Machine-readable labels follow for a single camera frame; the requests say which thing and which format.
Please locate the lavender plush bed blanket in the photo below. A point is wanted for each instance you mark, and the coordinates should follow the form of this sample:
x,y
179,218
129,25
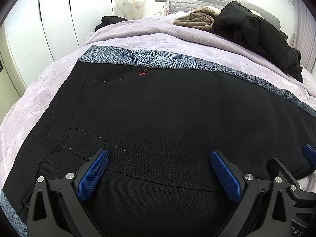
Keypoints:
x,y
150,34

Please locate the white wardrobe doors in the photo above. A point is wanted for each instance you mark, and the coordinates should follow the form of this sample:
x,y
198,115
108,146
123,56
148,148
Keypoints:
x,y
40,32

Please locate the black jacket pile on bed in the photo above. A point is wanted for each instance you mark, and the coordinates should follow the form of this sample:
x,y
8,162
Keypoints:
x,y
238,24

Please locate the black pants with patterned lining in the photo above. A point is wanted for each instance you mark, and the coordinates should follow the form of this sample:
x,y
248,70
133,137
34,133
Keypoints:
x,y
160,115

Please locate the white floral bag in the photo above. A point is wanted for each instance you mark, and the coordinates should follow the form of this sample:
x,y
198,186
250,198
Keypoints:
x,y
131,9

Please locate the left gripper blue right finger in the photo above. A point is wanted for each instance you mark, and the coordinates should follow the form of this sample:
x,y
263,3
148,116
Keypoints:
x,y
262,205

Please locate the grey quilted headboard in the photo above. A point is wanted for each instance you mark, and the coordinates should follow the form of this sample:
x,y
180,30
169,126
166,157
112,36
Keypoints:
x,y
189,5

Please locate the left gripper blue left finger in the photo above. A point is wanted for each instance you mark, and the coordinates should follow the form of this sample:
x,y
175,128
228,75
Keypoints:
x,y
56,207

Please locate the brown knitted garment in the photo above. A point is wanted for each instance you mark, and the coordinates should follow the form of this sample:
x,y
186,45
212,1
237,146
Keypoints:
x,y
201,18

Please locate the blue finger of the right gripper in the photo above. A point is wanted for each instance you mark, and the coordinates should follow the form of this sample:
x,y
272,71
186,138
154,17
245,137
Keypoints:
x,y
310,154

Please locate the black clothes beside bed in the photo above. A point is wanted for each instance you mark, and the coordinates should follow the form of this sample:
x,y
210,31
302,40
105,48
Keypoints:
x,y
109,20

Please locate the grey window curtain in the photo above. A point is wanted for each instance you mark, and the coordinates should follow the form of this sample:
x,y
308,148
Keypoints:
x,y
304,40

